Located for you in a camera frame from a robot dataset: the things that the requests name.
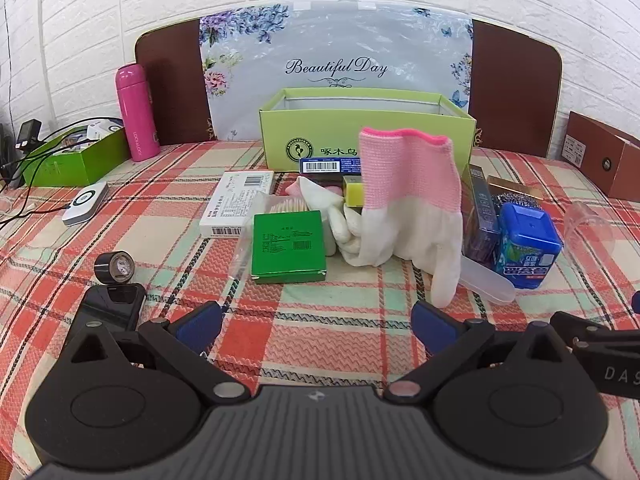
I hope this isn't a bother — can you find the white oval charger device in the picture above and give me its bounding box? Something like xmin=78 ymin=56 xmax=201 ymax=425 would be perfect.
xmin=61 ymin=181 xmax=110 ymax=227

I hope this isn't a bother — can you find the small gold box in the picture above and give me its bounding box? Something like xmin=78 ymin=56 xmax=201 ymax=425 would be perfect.
xmin=486 ymin=175 xmax=544 ymax=202

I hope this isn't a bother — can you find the black tape roll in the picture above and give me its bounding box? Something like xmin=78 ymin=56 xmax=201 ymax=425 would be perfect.
xmin=94 ymin=250 xmax=136 ymax=285

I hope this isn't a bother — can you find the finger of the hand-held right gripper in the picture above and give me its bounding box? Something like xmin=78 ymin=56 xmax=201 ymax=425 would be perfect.
xmin=549 ymin=311 xmax=613 ymax=357

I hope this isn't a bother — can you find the plaid bed sheet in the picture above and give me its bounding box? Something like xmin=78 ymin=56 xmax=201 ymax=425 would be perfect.
xmin=0 ymin=140 xmax=640 ymax=480

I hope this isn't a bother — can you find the dark green box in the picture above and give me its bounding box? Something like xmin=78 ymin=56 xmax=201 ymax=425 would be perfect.
xmin=22 ymin=119 xmax=132 ymax=187

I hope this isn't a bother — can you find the pink thermos bottle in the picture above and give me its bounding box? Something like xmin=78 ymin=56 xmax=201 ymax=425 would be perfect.
xmin=116 ymin=63 xmax=161 ymax=162

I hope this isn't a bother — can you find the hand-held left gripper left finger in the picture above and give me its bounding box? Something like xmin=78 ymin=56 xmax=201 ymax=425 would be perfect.
xmin=55 ymin=301 xmax=250 ymax=404

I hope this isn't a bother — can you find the blue medicine box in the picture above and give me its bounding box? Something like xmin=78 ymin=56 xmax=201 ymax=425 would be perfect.
xmin=299 ymin=156 xmax=362 ymax=177

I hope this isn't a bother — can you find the brown cardboard box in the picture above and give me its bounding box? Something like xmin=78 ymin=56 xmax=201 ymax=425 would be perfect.
xmin=565 ymin=111 xmax=640 ymax=200

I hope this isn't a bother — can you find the floral printed headboard cover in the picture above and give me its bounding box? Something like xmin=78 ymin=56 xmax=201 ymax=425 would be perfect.
xmin=199 ymin=0 xmax=475 ymax=142

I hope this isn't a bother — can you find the blue plastic container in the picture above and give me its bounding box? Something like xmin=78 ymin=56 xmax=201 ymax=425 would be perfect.
xmin=492 ymin=201 xmax=565 ymax=291

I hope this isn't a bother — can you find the small white box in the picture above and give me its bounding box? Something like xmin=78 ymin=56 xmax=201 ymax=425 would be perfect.
xmin=86 ymin=119 xmax=124 ymax=142

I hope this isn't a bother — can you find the light green cardboard box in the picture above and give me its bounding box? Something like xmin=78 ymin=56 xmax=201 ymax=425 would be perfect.
xmin=258 ymin=87 xmax=477 ymax=171

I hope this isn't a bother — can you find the clear cotton swab box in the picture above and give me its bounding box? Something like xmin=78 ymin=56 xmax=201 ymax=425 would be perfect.
xmin=239 ymin=194 xmax=337 ymax=257

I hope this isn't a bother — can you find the purple holographic box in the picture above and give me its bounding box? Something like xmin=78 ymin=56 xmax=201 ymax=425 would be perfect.
xmin=461 ymin=162 xmax=502 ymax=263

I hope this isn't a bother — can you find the white medicine box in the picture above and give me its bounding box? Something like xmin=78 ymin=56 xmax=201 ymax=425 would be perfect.
xmin=199 ymin=170 xmax=276 ymax=237

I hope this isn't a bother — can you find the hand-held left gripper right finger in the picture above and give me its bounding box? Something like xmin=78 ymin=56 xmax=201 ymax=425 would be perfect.
xmin=383 ymin=300 xmax=584 ymax=404

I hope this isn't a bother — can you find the clear plastic cup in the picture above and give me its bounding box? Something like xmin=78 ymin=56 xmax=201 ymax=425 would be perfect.
xmin=562 ymin=201 xmax=615 ymax=261

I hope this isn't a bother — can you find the black cable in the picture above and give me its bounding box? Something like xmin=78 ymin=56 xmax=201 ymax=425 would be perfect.
xmin=0 ymin=121 xmax=101 ymax=192

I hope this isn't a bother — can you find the steel wool scrubber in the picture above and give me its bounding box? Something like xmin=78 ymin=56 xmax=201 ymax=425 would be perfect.
xmin=490 ymin=192 xmax=531 ymax=221

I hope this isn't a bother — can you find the black electronic device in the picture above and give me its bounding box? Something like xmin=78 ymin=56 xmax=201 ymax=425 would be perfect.
xmin=14 ymin=119 xmax=42 ymax=151

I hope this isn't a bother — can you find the small olive green box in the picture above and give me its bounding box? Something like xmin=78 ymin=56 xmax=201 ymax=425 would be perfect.
xmin=342 ymin=175 xmax=365 ymax=208

